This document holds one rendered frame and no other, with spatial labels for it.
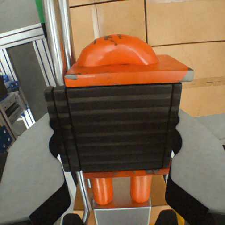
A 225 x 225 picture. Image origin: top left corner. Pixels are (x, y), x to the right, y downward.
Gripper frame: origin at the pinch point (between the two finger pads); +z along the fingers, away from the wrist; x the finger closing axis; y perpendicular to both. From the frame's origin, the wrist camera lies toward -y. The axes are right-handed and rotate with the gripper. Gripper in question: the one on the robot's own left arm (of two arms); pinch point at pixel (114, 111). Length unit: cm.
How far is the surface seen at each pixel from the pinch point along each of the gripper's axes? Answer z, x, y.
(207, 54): 67, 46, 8
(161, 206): 27, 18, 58
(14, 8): 122, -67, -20
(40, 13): 122, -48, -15
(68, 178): 62, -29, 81
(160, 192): 33, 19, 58
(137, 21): 67, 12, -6
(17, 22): 122, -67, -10
